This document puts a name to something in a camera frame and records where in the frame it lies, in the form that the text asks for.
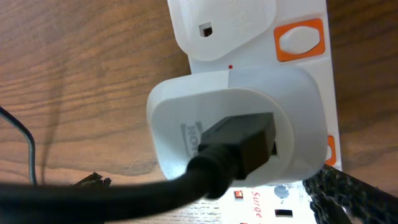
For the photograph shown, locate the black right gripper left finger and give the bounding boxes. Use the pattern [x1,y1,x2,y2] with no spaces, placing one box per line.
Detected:
[72,172,112,189]

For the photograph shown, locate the white power strip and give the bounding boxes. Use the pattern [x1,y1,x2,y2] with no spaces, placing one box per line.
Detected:
[187,0,342,223]

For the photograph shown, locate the white travel adapter plug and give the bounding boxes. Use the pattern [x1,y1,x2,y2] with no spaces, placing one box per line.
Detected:
[167,0,277,61]

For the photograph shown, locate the black USB charging cable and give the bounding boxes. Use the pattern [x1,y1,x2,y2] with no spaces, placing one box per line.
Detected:
[0,105,277,223]

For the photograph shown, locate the white USB wall charger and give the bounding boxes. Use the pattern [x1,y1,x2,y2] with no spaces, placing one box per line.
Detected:
[147,65,327,187]

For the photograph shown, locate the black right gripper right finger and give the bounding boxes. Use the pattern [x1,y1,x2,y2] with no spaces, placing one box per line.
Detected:
[303,164,397,224]

